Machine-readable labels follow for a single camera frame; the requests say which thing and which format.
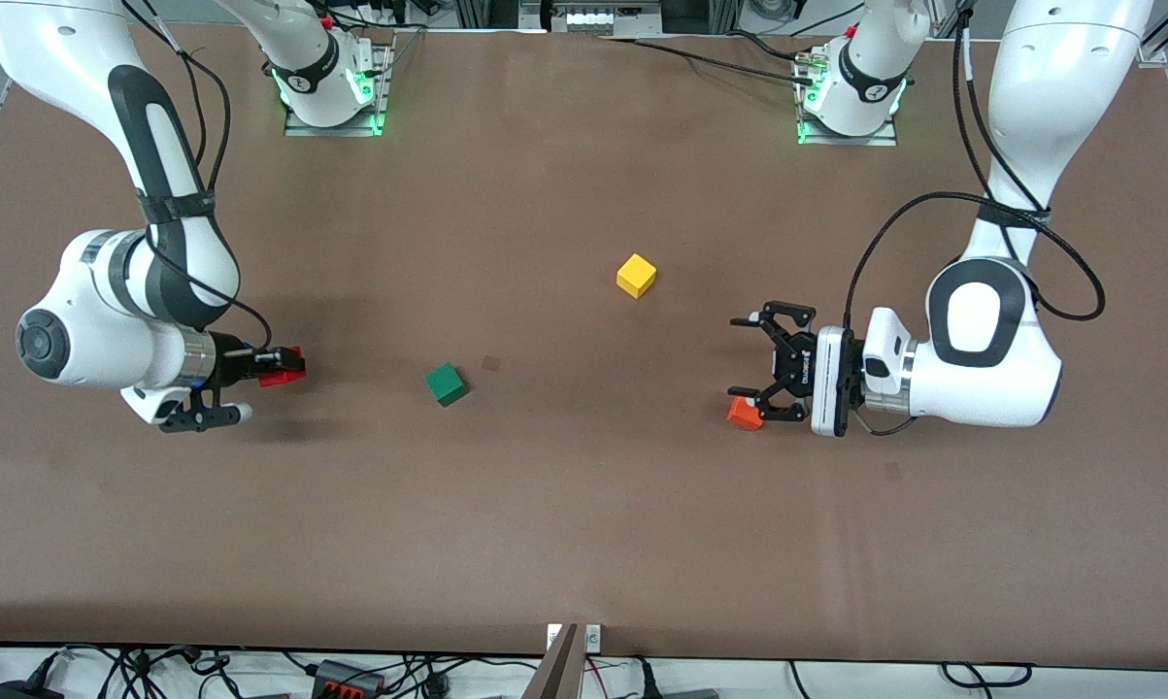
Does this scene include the grey slanted post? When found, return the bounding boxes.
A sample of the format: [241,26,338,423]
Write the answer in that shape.
[520,623,584,699]

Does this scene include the red cube block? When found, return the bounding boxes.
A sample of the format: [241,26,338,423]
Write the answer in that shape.
[258,347,306,388]

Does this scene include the grey electronics box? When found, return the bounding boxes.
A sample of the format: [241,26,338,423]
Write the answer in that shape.
[550,0,664,38]

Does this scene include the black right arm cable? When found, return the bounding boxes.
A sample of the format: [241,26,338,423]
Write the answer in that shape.
[117,0,276,356]

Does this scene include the black orange power strip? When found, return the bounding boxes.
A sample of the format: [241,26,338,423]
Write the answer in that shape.
[312,659,386,699]

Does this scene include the green cube block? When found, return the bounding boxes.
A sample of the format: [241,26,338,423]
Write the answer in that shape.
[423,362,470,408]

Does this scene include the yellow cube block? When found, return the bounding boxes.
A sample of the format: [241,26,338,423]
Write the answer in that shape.
[616,253,658,300]

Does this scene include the short black table cable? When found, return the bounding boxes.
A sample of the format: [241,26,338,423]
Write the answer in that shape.
[724,29,818,65]

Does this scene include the long black table cable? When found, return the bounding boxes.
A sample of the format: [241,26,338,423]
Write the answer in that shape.
[632,39,818,86]

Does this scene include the black looped floor cable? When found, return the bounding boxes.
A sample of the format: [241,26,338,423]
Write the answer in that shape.
[941,662,1034,689]

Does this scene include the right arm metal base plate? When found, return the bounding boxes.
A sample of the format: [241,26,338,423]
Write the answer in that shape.
[283,44,390,138]

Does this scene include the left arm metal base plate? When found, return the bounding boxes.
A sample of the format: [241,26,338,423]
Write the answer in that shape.
[795,58,900,148]

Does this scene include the brown table cover sheet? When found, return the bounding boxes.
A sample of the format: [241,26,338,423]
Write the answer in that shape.
[0,24,1168,671]

